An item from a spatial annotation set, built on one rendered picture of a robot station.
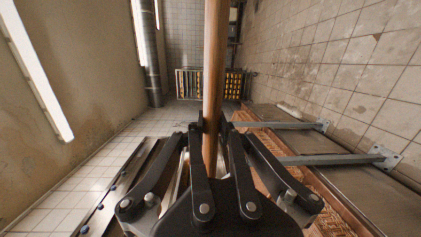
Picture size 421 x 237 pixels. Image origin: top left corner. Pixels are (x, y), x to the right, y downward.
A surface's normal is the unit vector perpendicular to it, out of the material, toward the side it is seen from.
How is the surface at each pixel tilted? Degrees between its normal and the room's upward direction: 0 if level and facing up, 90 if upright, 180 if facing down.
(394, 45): 0
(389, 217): 90
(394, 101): 0
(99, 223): 90
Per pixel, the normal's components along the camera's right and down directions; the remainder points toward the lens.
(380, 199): 0.04, -0.91
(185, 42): 0.06, 0.41
